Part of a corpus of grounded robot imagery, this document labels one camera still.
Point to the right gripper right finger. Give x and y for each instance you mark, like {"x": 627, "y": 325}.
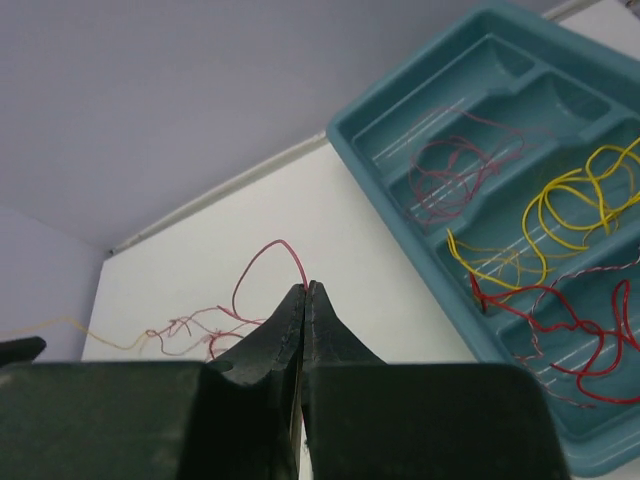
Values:
{"x": 367, "y": 419}

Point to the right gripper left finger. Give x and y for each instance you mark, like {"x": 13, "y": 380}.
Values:
{"x": 236, "y": 417}

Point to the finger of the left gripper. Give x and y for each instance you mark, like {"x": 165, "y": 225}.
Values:
{"x": 21, "y": 350}

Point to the teal plastic tray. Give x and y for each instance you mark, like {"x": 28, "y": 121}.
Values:
{"x": 504, "y": 159}

